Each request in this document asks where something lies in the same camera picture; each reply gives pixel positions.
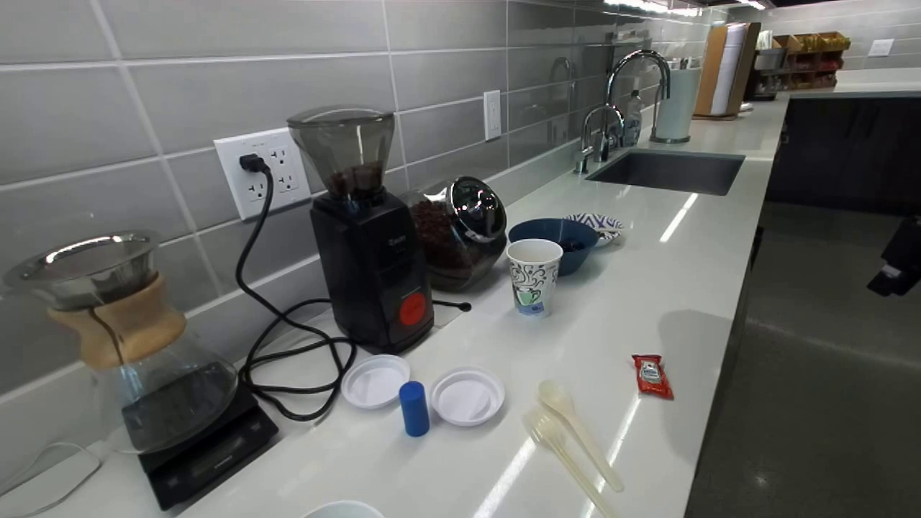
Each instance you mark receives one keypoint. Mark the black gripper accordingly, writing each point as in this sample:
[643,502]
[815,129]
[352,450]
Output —
[910,253]

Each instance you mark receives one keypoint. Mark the dark side counter cabinet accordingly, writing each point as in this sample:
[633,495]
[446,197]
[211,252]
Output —
[843,152]

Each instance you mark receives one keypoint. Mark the wooden organizer rack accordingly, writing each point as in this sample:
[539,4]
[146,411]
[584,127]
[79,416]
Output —
[800,59]

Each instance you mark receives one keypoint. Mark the undermount kitchen sink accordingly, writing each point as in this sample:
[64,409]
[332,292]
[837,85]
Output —
[670,174]

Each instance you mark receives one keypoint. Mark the red ketchup packet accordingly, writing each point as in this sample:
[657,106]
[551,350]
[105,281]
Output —
[651,375]

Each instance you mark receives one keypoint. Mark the pale translucent container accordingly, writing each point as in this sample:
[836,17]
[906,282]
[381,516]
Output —
[676,105]

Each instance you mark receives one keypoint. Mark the wooden paper towel holder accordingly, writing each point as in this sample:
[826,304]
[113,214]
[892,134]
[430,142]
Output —
[708,66]

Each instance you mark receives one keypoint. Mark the blue patterned small dish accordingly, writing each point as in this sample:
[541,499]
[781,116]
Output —
[601,224]

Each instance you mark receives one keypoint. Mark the blue bowl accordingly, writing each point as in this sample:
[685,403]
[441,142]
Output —
[578,246]

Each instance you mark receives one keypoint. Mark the small chrome faucet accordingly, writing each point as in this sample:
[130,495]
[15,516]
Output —
[598,134]

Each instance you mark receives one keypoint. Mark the tall chrome arched faucet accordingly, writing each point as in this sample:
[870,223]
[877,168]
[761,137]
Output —
[613,82]

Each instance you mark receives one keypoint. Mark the cream plastic spoon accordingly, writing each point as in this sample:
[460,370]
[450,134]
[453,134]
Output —
[561,456]
[575,433]

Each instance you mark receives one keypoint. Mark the printed paper cup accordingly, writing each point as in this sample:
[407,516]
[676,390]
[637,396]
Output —
[532,276]

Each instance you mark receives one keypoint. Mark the white plastic cup lid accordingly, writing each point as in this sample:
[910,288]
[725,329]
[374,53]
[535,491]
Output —
[374,380]
[467,396]

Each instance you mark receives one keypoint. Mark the small blue cylinder cap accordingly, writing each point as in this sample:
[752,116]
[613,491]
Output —
[415,409]

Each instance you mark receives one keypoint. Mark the black coffee grinder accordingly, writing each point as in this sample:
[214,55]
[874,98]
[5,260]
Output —
[374,268]

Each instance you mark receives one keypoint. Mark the black coffee scale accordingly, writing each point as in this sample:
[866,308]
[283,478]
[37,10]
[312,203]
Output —
[211,456]

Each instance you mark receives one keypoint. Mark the glass pour-over coffee carafe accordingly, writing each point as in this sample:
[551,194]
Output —
[105,327]

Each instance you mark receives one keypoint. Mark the white wall outlet plate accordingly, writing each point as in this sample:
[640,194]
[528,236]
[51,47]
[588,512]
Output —
[882,47]

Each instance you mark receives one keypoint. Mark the white wall switch plate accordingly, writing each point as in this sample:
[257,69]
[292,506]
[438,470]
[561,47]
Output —
[493,116]

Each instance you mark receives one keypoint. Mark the white wall power outlet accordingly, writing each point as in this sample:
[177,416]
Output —
[283,168]

